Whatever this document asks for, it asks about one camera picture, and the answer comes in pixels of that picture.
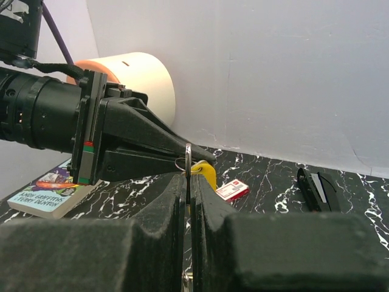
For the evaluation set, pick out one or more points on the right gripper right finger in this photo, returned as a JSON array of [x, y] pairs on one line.
[[303, 251]]

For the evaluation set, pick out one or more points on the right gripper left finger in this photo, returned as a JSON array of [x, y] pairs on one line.
[[142, 253]]

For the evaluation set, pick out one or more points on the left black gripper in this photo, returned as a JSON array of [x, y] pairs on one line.
[[45, 113]]

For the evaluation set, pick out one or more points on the yellow key tag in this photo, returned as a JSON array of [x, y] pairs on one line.
[[200, 168]]

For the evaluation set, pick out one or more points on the small red white box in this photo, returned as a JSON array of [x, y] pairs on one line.
[[233, 190]]

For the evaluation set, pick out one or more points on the round pastel drawer box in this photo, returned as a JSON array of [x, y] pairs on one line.
[[141, 72]]

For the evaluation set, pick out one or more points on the blue treehouse paperback book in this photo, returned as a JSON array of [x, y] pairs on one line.
[[52, 195]]

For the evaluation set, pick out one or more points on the black stapler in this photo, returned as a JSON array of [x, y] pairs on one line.
[[319, 191]]

